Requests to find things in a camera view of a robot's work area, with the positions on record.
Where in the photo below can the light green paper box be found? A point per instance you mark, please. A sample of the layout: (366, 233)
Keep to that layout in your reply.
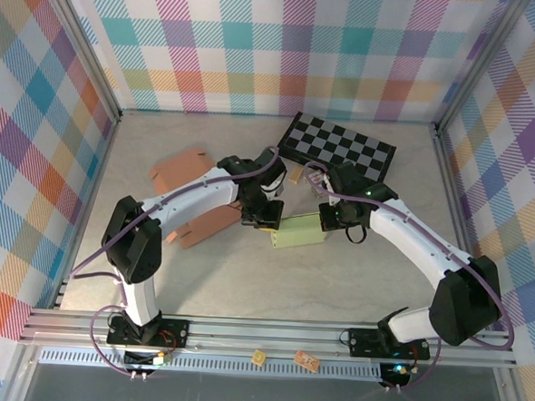
(299, 234)

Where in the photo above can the orange paper box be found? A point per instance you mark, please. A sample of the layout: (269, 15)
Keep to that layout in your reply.
(183, 168)

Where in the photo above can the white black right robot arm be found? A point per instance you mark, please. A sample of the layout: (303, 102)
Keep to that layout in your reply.
(411, 227)

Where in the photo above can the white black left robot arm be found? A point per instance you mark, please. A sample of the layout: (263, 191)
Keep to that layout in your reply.
(190, 196)

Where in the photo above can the small wooden block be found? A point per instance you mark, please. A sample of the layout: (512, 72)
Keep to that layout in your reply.
(295, 176)

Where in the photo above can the black grey chessboard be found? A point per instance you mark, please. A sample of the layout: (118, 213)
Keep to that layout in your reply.
(343, 146)

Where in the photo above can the small square wooden tile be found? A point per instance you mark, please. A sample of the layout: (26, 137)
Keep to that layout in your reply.
(259, 358)

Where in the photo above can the small orange printed card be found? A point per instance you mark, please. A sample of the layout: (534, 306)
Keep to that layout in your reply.
(306, 361)

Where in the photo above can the black connector board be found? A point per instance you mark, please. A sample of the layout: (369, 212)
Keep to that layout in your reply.
(395, 376)
(142, 360)

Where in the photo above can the aluminium frame cross rail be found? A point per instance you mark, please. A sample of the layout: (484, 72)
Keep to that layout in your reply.
(264, 334)

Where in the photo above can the aluminium frame side rail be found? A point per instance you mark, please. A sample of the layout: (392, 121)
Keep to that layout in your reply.
(450, 184)
(103, 154)

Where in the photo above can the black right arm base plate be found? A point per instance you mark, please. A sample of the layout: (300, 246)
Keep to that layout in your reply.
(363, 342)

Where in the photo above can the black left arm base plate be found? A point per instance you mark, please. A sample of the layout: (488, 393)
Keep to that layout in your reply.
(178, 326)

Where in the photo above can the aluminium frame corner post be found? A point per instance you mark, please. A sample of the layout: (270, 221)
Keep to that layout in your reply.
(480, 63)
(82, 44)

